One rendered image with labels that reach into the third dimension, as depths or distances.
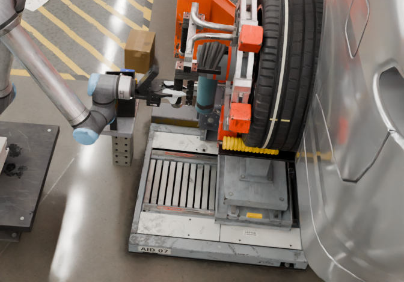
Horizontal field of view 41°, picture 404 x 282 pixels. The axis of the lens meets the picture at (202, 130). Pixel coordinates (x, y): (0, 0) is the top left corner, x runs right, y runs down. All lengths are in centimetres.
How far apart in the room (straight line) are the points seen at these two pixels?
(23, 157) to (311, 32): 141
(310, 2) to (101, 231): 143
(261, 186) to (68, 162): 104
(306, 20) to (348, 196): 80
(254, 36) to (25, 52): 80
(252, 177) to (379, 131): 144
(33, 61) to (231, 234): 122
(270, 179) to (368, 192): 133
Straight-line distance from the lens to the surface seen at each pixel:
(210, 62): 200
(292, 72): 195
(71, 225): 273
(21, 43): 201
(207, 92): 245
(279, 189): 264
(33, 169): 257
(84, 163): 297
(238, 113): 198
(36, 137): 271
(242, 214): 261
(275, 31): 197
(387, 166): 128
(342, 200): 146
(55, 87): 205
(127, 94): 212
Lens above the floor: 221
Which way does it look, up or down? 45 degrees down
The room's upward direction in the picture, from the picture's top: 7 degrees clockwise
